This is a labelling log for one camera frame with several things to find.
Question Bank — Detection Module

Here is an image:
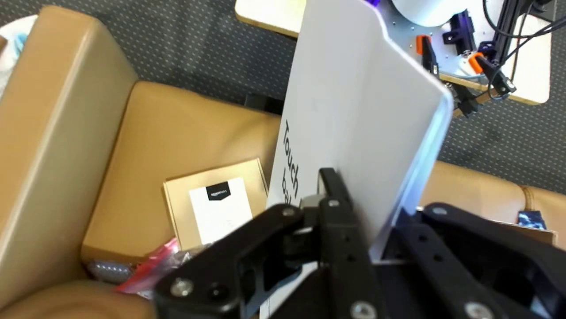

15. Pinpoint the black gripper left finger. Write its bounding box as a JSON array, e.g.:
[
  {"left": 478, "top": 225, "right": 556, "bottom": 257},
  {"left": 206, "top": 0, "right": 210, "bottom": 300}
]
[{"left": 153, "top": 167, "right": 383, "bottom": 319}]

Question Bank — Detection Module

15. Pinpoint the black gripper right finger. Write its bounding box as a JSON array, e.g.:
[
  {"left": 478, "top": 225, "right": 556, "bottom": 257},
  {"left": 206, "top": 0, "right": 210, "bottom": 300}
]
[{"left": 393, "top": 202, "right": 566, "bottom": 319}]

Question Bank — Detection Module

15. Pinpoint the white paper sheet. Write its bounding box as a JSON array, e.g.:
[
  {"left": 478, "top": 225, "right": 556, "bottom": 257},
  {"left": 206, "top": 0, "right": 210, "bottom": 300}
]
[{"left": 259, "top": 0, "right": 457, "bottom": 319}]

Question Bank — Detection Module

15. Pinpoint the small brown labelled carton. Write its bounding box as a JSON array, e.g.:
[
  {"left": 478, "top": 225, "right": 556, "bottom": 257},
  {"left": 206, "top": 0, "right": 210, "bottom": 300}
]
[{"left": 162, "top": 156, "right": 271, "bottom": 254}]

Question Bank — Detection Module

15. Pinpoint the clear bag with red strip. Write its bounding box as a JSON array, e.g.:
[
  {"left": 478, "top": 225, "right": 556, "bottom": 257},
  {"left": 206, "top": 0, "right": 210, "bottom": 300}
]
[{"left": 114, "top": 236, "right": 206, "bottom": 298}]

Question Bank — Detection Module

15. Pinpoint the light wooden robot table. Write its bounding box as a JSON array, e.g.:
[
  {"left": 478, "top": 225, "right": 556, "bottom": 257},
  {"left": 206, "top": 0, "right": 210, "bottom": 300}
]
[{"left": 234, "top": 0, "right": 554, "bottom": 106}]

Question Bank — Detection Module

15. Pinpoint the white fabric pile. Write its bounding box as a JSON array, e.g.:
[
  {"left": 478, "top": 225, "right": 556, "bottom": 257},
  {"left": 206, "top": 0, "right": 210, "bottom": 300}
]
[{"left": 0, "top": 14, "right": 40, "bottom": 99}]

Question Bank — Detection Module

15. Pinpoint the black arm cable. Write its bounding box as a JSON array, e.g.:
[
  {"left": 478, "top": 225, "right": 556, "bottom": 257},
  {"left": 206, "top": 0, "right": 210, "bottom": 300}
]
[{"left": 482, "top": 0, "right": 566, "bottom": 82}]

